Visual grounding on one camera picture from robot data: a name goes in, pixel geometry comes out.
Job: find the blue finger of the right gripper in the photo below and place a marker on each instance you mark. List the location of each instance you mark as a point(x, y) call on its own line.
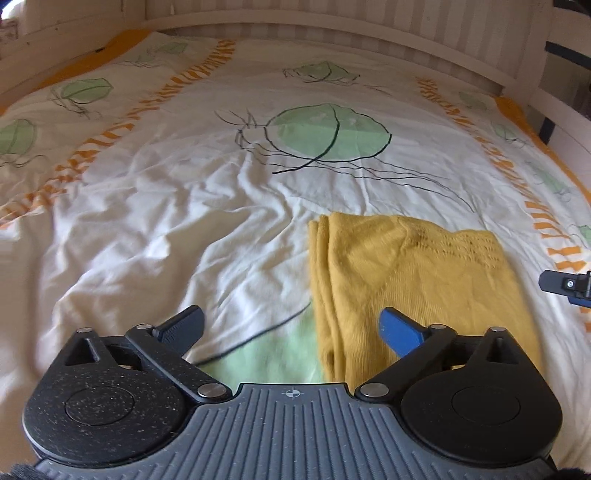
point(582, 302)

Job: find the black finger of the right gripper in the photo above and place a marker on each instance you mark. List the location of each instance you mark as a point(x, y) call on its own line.
point(565, 284)

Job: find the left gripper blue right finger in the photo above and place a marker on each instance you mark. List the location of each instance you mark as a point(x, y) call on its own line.
point(420, 352)

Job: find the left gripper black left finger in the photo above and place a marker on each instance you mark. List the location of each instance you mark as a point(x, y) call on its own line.
point(162, 349)

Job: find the mustard yellow knit sweater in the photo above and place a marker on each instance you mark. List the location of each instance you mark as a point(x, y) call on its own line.
point(360, 265)

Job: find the white leaf-print duvet cover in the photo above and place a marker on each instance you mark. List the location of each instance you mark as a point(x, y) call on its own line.
point(186, 171)

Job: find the orange bed sheet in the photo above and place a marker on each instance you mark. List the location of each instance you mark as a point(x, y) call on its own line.
point(92, 55)

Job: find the white wooden bed frame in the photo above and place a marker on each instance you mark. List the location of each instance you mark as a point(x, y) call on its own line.
point(513, 44)

